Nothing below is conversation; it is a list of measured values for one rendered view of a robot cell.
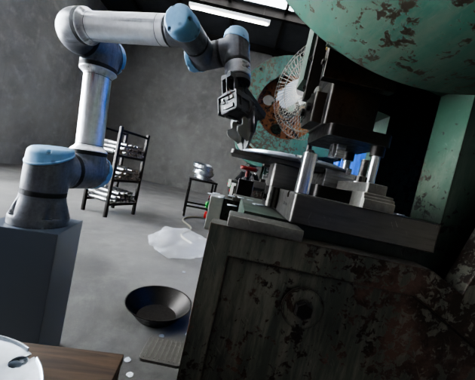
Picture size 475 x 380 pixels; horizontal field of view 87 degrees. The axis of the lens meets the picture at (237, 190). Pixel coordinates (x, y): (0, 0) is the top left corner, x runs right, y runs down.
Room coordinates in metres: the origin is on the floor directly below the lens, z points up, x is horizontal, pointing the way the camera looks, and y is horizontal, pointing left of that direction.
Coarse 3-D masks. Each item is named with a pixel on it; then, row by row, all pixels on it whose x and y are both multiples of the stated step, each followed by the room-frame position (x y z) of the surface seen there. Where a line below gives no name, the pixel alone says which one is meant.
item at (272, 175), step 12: (240, 156) 0.71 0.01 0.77; (252, 156) 0.65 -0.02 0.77; (264, 156) 0.65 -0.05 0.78; (276, 168) 0.67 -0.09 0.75; (288, 168) 0.67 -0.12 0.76; (276, 180) 0.67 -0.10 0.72; (288, 180) 0.67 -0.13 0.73; (264, 192) 0.74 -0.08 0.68; (276, 192) 0.67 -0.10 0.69; (264, 204) 0.69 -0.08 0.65
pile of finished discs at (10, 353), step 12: (0, 336) 0.37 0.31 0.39; (0, 348) 0.35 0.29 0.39; (12, 348) 0.36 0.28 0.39; (24, 348) 0.36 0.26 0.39; (0, 360) 0.34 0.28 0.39; (12, 360) 0.35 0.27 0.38; (24, 360) 0.36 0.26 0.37; (36, 360) 0.35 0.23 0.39; (0, 372) 0.32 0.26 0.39; (12, 372) 0.32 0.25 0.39; (24, 372) 0.33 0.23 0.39; (36, 372) 0.33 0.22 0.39
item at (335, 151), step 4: (332, 144) 0.71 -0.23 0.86; (336, 144) 0.71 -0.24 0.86; (340, 144) 0.70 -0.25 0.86; (332, 148) 0.71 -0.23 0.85; (336, 148) 0.70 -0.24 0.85; (340, 148) 0.70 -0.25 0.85; (344, 148) 0.70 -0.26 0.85; (332, 152) 0.71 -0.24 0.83; (336, 152) 0.70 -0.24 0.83; (340, 152) 0.70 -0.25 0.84; (344, 152) 0.70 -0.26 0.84; (328, 156) 0.73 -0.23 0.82; (332, 156) 0.71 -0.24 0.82; (336, 156) 0.70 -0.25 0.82; (340, 156) 0.70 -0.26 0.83
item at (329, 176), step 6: (318, 174) 0.70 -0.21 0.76; (324, 174) 0.65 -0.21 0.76; (330, 174) 0.64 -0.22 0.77; (336, 174) 0.64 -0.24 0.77; (342, 174) 0.65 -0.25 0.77; (312, 180) 0.74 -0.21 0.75; (318, 180) 0.69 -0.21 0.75; (324, 180) 0.64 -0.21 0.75; (330, 180) 0.64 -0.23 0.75; (336, 180) 0.64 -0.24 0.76; (342, 180) 0.65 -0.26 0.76; (348, 180) 0.65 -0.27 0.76; (330, 186) 0.64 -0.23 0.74; (336, 186) 0.65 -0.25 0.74
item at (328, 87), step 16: (320, 96) 0.67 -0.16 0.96; (336, 96) 0.64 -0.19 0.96; (352, 96) 0.64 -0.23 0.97; (368, 96) 0.65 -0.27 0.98; (304, 112) 0.74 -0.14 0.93; (320, 112) 0.67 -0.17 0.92; (336, 112) 0.64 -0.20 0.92; (352, 112) 0.64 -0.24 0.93; (368, 112) 0.65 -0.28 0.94; (304, 128) 0.76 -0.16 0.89; (368, 128) 0.65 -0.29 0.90
